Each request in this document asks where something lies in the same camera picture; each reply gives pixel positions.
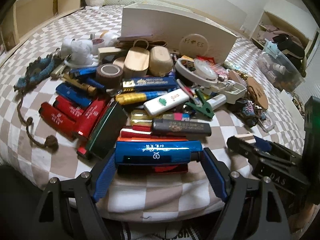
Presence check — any large blue lighter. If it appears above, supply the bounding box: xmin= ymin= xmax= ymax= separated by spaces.
xmin=114 ymin=141 xmax=203 ymax=165

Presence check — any wooden oval case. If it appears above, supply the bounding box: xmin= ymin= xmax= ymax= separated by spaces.
xmin=149 ymin=46 xmax=173 ymax=77
xmin=123 ymin=47 xmax=150 ymax=79

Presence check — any clear plastic case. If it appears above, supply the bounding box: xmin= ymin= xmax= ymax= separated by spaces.
xmin=258 ymin=114 xmax=275 ymax=133

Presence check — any dark green box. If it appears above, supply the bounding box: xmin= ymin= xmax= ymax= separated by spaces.
xmin=85 ymin=101 xmax=128 ymax=159

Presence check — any multicolour knitted pouch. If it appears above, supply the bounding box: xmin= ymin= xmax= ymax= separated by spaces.
xmin=228 ymin=99 xmax=266 ymax=128

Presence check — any round cork board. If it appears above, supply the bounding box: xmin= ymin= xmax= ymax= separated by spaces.
xmin=246 ymin=77 xmax=268 ymax=110

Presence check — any red lighter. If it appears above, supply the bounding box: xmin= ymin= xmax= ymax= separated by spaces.
xmin=72 ymin=97 xmax=109 ymax=141
xmin=39 ymin=102 xmax=75 ymax=139

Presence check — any green plastic clip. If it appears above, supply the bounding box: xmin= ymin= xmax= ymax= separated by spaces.
xmin=185 ymin=89 xmax=215 ymax=119

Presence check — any black printed lighter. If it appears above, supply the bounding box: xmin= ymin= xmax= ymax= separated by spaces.
xmin=151 ymin=119 xmax=212 ymax=137

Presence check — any white lighter green tree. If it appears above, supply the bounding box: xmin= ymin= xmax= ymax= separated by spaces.
xmin=143 ymin=89 xmax=189 ymax=116

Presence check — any clear plastic storage bin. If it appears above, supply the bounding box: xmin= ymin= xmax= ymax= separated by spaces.
xmin=258 ymin=40 xmax=304 ymax=92

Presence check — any checkered beige white blanket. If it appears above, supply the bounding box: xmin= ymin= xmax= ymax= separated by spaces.
xmin=1 ymin=5 xmax=304 ymax=222

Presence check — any small blue lighter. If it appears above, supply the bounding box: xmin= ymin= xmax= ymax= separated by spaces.
xmin=56 ymin=83 xmax=92 ymax=107

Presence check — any brown tape roll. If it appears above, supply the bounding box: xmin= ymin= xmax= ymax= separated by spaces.
xmin=96 ymin=64 xmax=123 ymax=89

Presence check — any red snack packet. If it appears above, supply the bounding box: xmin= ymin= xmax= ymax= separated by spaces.
xmin=196 ymin=56 xmax=216 ymax=65

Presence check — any wooden clothes shelf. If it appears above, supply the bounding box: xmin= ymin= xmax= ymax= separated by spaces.
xmin=251 ymin=11 xmax=319 ymax=64

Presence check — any white cardboard shoe box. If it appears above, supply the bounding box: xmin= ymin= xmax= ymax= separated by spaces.
xmin=121 ymin=3 xmax=237 ymax=63

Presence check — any green long bolster pillow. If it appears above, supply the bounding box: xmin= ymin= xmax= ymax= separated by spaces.
xmin=103 ymin=0 xmax=161 ymax=6

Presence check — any wooden bedside shelf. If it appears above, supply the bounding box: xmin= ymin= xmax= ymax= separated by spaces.
xmin=1 ymin=0 xmax=81 ymax=51

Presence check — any light floral drawstring pouch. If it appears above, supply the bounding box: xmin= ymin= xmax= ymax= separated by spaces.
xmin=223 ymin=61 xmax=249 ymax=75

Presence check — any blue knitted strap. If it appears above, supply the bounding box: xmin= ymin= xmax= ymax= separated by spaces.
xmin=13 ymin=56 xmax=62 ymax=92

